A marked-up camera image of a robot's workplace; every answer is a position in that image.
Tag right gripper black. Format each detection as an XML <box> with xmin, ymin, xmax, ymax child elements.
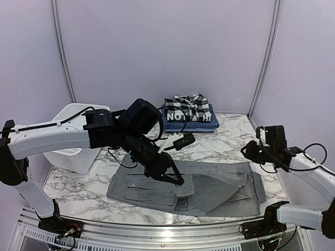
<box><xmin>240</xmin><ymin>141</ymin><xmax>275</xmax><ymax>165</ymax></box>

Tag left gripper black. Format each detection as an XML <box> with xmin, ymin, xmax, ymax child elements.
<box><xmin>120</xmin><ymin>126</ymin><xmax>185</xmax><ymax>184</ymax></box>

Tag grey long sleeve shirt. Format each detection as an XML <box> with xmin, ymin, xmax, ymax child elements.
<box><xmin>107</xmin><ymin>155</ymin><xmax>266</xmax><ymax>217</ymax></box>

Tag white plastic bin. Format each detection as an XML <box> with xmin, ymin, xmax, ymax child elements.
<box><xmin>43</xmin><ymin>103</ymin><xmax>110</xmax><ymax>175</ymax></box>

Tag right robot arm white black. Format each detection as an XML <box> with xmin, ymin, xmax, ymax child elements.
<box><xmin>241</xmin><ymin>125</ymin><xmax>334</xmax><ymax>239</ymax></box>

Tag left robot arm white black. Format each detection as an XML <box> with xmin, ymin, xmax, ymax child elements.
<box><xmin>1</xmin><ymin>98</ymin><xmax>184</xmax><ymax>233</ymax></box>

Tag blue checked folded shirt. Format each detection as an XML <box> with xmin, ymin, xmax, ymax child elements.
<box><xmin>162</xmin><ymin>104</ymin><xmax>220</xmax><ymax>132</ymax></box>

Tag black shirt white letters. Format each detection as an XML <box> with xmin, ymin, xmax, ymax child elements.
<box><xmin>164</xmin><ymin>110</ymin><xmax>212</xmax><ymax>123</ymax></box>

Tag black white plaid shirt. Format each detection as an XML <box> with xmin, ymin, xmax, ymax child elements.
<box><xmin>164</xmin><ymin>93</ymin><xmax>209</xmax><ymax>113</ymax></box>

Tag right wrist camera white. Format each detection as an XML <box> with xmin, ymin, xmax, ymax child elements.
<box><xmin>256</xmin><ymin>126</ymin><xmax>266</xmax><ymax>146</ymax></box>

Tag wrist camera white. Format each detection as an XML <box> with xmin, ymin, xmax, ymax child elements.
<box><xmin>158</xmin><ymin>133</ymin><xmax>196</xmax><ymax>153</ymax></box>
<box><xmin>256</xmin><ymin>126</ymin><xmax>266</xmax><ymax>146</ymax></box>

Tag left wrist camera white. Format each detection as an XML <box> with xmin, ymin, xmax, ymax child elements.
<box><xmin>158</xmin><ymin>133</ymin><xmax>196</xmax><ymax>153</ymax></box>

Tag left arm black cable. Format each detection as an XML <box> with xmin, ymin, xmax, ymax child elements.
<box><xmin>0</xmin><ymin>106</ymin><xmax>189</xmax><ymax>168</ymax></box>

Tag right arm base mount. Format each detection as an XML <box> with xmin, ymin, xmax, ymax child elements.
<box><xmin>239</xmin><ymin>201</ymin><xmax>289</xmax><ymax>239</ymax></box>

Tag aluminium frame rail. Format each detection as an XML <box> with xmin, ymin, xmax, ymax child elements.
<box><xmin>10</xmin><ymin>206</ymin><xmax>315</xmax><ymax>251</ymax></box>

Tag right wall aluminium profile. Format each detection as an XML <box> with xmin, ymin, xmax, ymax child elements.
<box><xmin>247</xmin><ymin>0</ymin><xmax>282</xmax><ymax>119</ymax></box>

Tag wall aluminium profile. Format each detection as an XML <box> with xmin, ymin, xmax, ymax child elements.
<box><xmin>50</xmin><ymin>0</ymin><xmax>77</xmax><ymax>103</ymax></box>
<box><xmin>247</xmin><ymin>0</ymin><xmax>282</xmax><ymax>119</ymax></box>

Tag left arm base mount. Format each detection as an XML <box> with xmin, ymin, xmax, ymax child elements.
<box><xmin>37</xmin><ymin>199</ymin><xmax>84</xmax><ymax>238</ymax></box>

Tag left wall aluminium profile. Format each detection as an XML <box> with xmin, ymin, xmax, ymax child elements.
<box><xmin>50</xmin><ymin>0</ymin><xmax>77</xmax><ymax>103</ymax></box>

